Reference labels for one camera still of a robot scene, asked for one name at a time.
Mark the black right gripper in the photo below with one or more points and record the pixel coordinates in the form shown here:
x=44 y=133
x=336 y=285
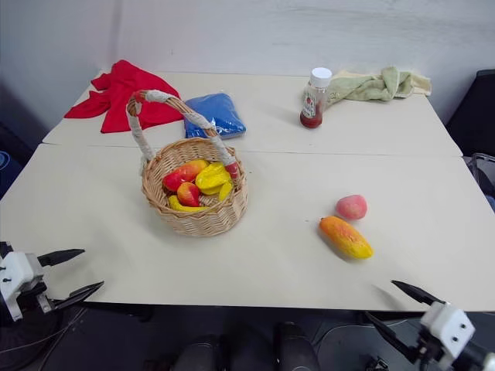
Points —
x=429 y=348

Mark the yellow toy starfruit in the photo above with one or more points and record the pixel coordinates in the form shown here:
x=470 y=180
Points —
x=212 y=178

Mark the red cloth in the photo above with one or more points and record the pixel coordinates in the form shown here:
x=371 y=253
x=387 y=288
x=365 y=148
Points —
x=123 y=92

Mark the blue round object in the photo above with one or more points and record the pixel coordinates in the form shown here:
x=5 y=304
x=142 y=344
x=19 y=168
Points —
x=5 y=170

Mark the pale green towel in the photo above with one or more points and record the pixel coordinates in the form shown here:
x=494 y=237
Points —
x=371 y=87

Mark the yellow toy banana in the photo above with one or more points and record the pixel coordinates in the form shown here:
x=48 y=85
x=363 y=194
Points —
x=183 y=206

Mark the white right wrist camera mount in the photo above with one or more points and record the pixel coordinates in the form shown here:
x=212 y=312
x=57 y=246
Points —
x=450 y=324

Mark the ketchup bottle with white cap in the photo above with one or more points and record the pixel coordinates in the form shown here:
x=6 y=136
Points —
x=311 y=110

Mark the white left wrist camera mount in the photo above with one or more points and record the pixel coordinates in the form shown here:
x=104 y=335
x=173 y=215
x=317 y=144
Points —
x=19 y=270

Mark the pink toy peach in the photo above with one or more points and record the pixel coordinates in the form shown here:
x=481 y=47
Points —
x=351 y=207

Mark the red yellow toy mango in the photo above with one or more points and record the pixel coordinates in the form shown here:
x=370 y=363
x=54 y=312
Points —
x=181 y=174

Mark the black chair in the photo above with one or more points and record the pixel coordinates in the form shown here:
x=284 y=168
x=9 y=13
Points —
x=477 y=112

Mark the small red yellow toy apple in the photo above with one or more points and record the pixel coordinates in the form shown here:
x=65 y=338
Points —
x=188 y=194

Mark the orange yellow toy papaya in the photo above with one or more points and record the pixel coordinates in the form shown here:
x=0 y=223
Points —
x=346 y=237

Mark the blue cloth packet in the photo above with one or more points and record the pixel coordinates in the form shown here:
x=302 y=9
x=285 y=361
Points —
x=218 y=114

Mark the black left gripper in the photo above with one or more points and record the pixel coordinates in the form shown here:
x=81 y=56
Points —
x=29 y=295

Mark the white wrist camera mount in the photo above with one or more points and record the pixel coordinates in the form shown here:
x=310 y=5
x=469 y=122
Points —
x=19 y=270
x=450 y=324

